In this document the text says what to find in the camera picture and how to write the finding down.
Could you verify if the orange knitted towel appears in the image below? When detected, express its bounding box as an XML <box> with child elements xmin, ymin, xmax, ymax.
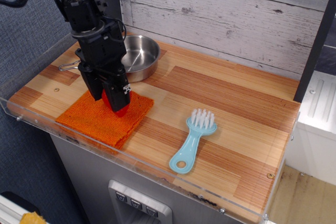
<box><xmin>56</xmin><ymin>91</ymin><xmax>154</xmax><ymax>150</ymax></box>

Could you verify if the black vertical post right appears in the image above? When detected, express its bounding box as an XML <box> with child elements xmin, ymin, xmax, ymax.
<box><xmin>293</xmin><ymin>0</ymin><xmax>335</xmax><ymax>102</ymax></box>

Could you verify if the white toy sink unit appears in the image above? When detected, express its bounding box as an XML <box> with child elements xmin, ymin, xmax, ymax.
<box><xmin>285</xmin><ymin>71</ymin><xmax>335</xmax><ymax>185</ymax></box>

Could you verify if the grey toy fridge cabinet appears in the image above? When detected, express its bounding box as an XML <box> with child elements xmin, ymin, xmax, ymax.
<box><xmin>51</xmin><ymin>135</ymin><xmax>237</xmax><ymax>223</ymax></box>

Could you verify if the light blue scrub brush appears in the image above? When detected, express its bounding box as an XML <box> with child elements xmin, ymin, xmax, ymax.
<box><xmin>169</xmin><ymin>109</ymin><xmax>217</xmax><ymax>174</ymax></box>

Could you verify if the red plastic strawberry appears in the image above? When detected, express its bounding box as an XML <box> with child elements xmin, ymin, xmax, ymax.
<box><xmin>102</xmin><ymin>90</ymin><xmax>129</xmax><ymax>117</ymax></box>

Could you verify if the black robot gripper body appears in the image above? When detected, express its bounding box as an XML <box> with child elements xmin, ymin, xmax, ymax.
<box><xmin>75</xmin><ymin>20</ymin><xmax>126</xmax><ymax>77</ymax></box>

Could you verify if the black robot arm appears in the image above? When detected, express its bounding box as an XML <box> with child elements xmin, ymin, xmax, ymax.
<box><xmin>1</xmin><ymin>0</ymin><xmax>131</xmax><ymax>117</ymax></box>

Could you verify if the clear acrylic table guard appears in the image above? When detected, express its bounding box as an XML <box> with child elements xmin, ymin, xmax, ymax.
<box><xmin>8</xmin><ymin>42</ymin><xmax>299</xmax><ymax>223</ymax></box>

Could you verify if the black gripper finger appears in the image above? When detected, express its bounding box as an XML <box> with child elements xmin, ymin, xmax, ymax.
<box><xmin>78</xmin><ymin>62</ymin><xmax>103</xmax><ymax>101</ymax></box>
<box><xmin>102</xmin><ymin>73</ymin><xmax>131</xmax><ymax>112</ymax></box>

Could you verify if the small steel pot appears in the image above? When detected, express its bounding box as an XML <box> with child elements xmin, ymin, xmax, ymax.
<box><xmin>58</xmin><ymin>35</ymin><xmax>161</xmax><ymax>83</ymax></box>

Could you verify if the yellow object bottom left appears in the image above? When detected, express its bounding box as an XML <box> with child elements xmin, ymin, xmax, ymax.
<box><xmin>19</xmin><ymin>212</ymin><xmax>47</xmax><ymax>224</ymax></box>

